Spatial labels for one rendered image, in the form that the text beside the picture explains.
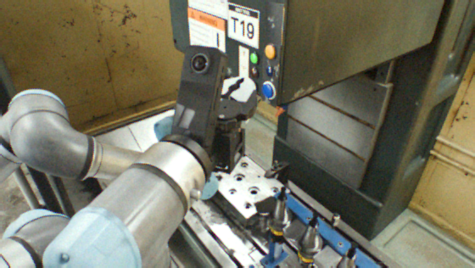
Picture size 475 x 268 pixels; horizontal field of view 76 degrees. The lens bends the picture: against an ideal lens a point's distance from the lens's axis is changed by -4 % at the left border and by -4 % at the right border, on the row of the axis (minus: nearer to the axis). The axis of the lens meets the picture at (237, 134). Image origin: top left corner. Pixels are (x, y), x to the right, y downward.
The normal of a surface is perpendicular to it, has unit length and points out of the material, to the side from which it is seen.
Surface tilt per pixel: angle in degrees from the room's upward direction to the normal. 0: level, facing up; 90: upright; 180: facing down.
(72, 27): 90
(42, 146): 55
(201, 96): 59
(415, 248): 0
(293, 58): 90
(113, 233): 28
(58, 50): 90
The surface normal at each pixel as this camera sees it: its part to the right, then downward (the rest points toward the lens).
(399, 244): 0.00, -0.82
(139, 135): 0.25, -0.56
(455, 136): -0.79, 0.35
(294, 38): 0.61, 0.45
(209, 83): -0.33, 0.03
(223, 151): -0.39, 0.52
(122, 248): 0.69, -0.34
